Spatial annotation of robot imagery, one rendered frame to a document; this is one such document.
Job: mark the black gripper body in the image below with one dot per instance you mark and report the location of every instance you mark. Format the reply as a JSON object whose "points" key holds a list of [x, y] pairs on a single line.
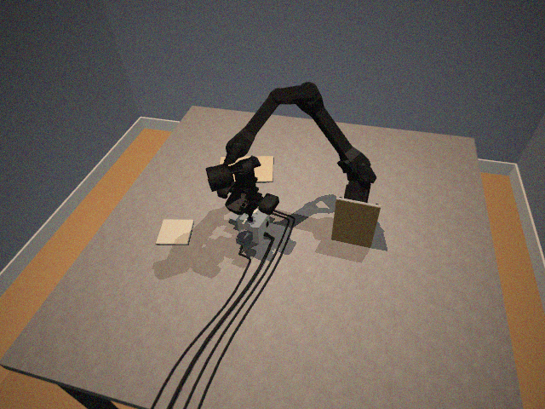
{"points": [[266, 205]]}

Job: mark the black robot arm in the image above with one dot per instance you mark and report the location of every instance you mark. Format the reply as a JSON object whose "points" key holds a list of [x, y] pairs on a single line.
{"points": [[308, 98]]}

